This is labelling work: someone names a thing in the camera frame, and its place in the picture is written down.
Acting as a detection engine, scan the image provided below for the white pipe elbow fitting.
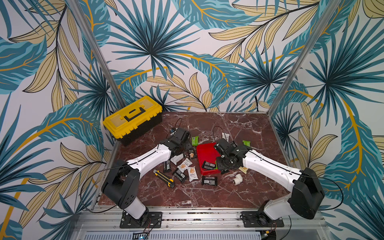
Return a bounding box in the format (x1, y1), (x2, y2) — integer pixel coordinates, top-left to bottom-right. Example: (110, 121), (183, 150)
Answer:
(233, 174), (243, 186)

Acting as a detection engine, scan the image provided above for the yellow black utility knife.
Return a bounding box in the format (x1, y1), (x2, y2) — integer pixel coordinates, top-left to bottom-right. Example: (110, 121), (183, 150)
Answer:
(153, 170), (175, 189)

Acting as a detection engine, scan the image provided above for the cream square cookie packet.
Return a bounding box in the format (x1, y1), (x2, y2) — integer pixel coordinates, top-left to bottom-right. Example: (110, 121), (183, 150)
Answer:
(239, 167), (248, 174)

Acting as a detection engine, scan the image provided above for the small black drycake packet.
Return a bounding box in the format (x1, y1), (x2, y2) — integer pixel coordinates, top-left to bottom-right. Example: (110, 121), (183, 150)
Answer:
(188, 148), (197, 160)

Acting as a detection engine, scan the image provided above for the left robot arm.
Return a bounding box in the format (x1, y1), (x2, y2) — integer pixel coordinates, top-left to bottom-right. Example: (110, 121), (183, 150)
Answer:
(102, 128), (190, 220)

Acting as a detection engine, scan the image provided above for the tall black cookie packet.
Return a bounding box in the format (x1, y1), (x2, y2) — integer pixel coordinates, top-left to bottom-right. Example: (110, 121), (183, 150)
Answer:
(163, 160), (172, 173)

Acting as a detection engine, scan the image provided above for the black wafer packet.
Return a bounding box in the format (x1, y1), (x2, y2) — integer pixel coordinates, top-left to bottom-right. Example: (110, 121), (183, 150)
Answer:
(201, 176), (218, 186)
(202, 161), (217, 170)

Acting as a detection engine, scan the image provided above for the yellow black toolbox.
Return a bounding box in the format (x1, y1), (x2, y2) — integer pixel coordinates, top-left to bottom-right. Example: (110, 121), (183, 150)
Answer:
(103, 96), (163, 146)

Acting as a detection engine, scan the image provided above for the red storage box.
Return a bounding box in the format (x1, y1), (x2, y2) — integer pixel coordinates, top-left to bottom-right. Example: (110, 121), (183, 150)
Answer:
(196, 143), (221, 176)

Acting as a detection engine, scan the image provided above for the green packet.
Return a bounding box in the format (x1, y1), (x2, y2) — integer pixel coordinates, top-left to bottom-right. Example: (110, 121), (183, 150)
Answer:
(192, 136), (199, 147)
(243, 140), (251, 147)

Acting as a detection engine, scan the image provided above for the white drycake cookie packet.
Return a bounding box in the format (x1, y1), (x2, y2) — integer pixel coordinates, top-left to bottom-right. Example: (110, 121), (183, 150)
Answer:
(187, 167), (199, 182)

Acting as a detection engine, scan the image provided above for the aluminium front rail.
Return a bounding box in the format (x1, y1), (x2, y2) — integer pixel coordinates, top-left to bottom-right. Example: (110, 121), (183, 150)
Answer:
(70, 207), (333, 240)

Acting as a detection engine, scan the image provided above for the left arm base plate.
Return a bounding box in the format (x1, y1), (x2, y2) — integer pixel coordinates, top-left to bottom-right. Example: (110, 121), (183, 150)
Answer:
(120, 211), (163, 229)

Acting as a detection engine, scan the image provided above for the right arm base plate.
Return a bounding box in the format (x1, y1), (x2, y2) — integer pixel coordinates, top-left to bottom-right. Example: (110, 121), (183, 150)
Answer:
(240, 211), (285, 229)

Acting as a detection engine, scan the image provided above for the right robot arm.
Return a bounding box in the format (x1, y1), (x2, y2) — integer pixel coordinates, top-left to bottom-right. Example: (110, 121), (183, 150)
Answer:
(214, 139), (325, 226)

